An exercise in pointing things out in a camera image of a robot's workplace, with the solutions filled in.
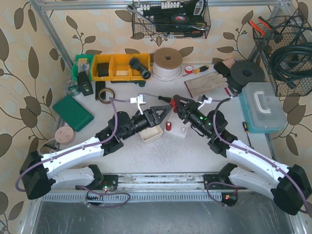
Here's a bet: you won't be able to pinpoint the small red spring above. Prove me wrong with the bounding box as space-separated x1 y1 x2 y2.
169 99 177 109

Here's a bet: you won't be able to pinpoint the black orange screwdriver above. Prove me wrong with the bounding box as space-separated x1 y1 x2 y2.
146 93 172 103

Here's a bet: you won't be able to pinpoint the large red spring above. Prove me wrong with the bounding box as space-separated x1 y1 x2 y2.
165 122 172 132

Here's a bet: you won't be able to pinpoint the white spring tray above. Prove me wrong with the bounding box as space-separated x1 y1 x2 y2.
139 125 163 144

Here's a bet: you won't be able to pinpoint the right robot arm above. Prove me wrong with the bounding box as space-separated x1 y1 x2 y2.
173 95 312 215

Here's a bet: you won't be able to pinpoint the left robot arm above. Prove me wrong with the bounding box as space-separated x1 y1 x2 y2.
15 105 172 200

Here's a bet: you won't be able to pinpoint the beige work glove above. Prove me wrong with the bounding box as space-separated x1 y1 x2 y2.
184 72 228 98

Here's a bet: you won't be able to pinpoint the red tape roll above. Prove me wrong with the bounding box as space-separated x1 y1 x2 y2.
185 65 193 74

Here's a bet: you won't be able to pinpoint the small yellow black screwdriver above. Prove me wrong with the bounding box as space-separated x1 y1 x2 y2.
183 65 209 77

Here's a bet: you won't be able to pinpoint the grey pipe fitting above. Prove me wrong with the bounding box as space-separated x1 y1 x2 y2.
129 58 151 80

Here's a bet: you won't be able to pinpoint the brown packing tape roll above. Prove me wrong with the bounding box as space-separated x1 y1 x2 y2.
97 88 116 104

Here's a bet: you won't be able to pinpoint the black brush block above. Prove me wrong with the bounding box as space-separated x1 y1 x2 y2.
214 58 235 77

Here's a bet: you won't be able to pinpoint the yellow screwdriver by toolbox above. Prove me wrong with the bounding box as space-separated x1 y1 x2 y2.
242 122 254 149

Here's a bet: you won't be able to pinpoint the black spool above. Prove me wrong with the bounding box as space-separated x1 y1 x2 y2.
227 60 265 92

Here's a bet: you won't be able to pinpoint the yellow storage bin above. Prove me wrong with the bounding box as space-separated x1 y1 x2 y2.
91 53 151 82

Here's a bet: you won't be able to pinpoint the black device with label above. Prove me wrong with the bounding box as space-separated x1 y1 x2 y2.
77 72 94 96

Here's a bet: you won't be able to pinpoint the clear teal toolbox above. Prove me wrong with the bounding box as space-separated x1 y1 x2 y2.
239 82 287 134

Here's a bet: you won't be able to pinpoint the green sanding block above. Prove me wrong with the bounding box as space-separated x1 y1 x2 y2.
53 95 94 132

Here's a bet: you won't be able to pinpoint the small glass jar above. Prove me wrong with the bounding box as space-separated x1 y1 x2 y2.
67 81 80 97

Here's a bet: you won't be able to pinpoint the round beige power socket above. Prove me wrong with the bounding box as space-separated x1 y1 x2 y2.
54 125 76 145

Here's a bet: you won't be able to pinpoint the green storage bin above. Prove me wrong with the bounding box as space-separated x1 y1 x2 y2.
72 55 94 81

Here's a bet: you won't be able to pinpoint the white peg base plate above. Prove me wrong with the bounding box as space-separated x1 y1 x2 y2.
165 111 190 138

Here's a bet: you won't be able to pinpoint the white cable spool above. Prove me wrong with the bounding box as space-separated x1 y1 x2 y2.
152 47 183 82

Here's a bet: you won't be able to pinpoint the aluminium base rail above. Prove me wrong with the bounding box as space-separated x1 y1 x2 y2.
31 172 296 193

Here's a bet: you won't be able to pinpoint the wire basket with tools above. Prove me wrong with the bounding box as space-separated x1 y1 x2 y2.
126 0 211 41

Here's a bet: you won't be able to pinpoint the orange handled pliers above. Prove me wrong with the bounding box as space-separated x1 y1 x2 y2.
248 16 273 37

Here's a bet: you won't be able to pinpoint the coiled black cable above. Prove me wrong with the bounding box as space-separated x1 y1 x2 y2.
270 42 312 82

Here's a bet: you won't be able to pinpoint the wire basket with cables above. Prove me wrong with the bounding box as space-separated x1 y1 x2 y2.
253 15 312 97

